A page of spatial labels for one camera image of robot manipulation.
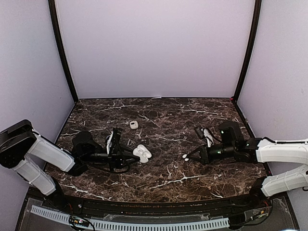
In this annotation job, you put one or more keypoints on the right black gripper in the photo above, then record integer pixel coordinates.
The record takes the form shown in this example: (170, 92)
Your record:
(205, 158)

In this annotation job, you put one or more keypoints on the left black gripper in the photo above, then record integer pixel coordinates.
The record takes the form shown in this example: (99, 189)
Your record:
(116, 156)

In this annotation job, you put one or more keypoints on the white charging case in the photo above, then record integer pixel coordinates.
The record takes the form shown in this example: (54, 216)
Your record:
(143, 153)

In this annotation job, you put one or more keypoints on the beige earbud charging case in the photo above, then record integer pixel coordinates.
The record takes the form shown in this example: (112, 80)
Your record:
(134, 125)

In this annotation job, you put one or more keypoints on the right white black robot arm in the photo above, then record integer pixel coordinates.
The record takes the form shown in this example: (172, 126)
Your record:
(255, 150)

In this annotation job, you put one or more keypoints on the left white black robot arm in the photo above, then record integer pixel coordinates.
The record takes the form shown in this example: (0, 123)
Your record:
(20, 141)

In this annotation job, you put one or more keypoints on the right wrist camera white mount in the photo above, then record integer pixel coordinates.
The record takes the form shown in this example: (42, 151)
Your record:
(208, 137)

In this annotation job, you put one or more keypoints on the black front table rail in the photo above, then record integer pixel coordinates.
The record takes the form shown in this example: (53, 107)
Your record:
(93, 207)

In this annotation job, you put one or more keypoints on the white slotted cable duct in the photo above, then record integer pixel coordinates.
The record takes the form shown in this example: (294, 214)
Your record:
(82, 224)

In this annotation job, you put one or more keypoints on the right black frame post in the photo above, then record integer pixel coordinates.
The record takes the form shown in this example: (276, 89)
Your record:
(249, 50)

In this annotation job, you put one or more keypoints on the black frame post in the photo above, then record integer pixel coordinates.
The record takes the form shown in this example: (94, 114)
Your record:
(249, 50)
(61, 51)

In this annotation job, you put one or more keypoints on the left black frame post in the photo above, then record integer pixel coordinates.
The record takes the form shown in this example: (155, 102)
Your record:
(61, 51)

